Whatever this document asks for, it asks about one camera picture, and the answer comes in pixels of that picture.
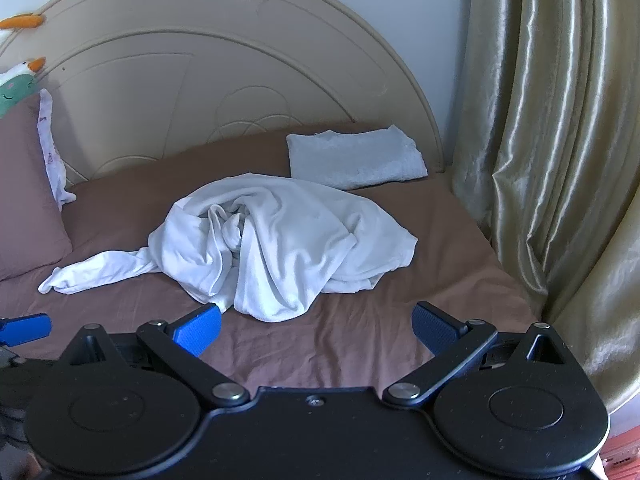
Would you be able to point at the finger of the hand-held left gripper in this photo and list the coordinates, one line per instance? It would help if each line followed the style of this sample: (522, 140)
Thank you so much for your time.
(27, 329)

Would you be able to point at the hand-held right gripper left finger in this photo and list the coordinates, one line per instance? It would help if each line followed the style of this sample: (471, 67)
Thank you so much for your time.
(197, 331)

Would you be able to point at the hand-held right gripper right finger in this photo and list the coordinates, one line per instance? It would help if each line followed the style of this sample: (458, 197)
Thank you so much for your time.
(434, 329)

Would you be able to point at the large white towel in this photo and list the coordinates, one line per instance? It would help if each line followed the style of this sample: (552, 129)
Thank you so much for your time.
(280, 245)

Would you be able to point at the brown bed sheet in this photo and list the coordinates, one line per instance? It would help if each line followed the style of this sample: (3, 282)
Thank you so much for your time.
(125, 225)

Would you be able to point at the plain brown pillow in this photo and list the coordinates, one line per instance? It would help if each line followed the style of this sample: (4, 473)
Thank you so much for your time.
(27, 190)

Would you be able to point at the white printed cloth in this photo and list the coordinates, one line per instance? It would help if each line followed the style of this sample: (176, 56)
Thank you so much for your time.
(50, 150)

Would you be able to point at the folded white towel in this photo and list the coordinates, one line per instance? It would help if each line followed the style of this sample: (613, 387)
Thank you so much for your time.
(357, 157)

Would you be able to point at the beige satin curtain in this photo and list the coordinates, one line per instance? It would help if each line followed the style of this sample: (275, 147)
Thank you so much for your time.
(545, 160)

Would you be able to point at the green plush toy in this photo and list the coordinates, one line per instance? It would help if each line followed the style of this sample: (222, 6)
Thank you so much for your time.
(15, 89)

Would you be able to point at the beige round headboard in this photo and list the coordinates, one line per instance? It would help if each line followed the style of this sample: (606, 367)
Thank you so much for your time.
(215, 70)

